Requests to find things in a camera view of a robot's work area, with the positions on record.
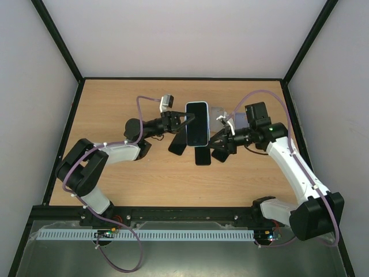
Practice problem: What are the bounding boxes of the black enclosure frame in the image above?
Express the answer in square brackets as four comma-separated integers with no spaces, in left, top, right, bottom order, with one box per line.
[8,0,338,276]

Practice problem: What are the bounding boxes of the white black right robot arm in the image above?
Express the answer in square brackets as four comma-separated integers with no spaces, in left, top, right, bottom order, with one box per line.
[208,102,344,243]

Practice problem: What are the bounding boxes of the black bare phone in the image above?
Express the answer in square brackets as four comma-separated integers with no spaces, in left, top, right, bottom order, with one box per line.
[212,149,230,163]

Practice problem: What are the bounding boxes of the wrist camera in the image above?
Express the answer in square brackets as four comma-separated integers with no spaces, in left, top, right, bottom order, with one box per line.
[159,94,174,113]
[216,114,235,136]

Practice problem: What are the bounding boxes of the lilac phone case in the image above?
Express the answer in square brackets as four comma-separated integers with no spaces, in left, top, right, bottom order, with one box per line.
[234,113,249,129]

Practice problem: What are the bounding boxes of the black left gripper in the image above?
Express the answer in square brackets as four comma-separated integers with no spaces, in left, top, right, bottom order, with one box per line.
[144,112,197,140]

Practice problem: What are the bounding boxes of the purple cable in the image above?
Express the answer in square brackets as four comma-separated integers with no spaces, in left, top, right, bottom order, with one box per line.
[223,89,341,249]
[62,95,162,274]

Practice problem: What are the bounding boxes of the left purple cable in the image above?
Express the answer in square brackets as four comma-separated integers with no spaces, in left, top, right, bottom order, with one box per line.
[62,95,162,274]

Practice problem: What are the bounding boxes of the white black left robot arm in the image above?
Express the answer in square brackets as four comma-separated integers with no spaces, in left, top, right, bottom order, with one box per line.
[55,111,195,215]

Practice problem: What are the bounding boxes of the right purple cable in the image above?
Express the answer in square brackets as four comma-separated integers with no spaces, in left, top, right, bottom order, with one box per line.
[223,89,341,249]

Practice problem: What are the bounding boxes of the metal tray sheet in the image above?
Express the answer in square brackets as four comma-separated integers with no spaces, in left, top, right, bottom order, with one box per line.
[17,222,346,276]

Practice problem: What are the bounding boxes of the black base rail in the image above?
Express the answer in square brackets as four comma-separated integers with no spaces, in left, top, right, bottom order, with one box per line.
[79,206,286,227]

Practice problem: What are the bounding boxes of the white slotted cable duct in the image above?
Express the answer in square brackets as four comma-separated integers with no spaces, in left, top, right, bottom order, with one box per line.
[36,229,254,242]

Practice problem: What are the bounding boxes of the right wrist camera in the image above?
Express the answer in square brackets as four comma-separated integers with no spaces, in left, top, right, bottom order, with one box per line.
[216,114,235,136]

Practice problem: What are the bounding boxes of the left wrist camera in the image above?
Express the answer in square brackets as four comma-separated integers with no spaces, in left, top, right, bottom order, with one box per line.
[159,94,174,113]

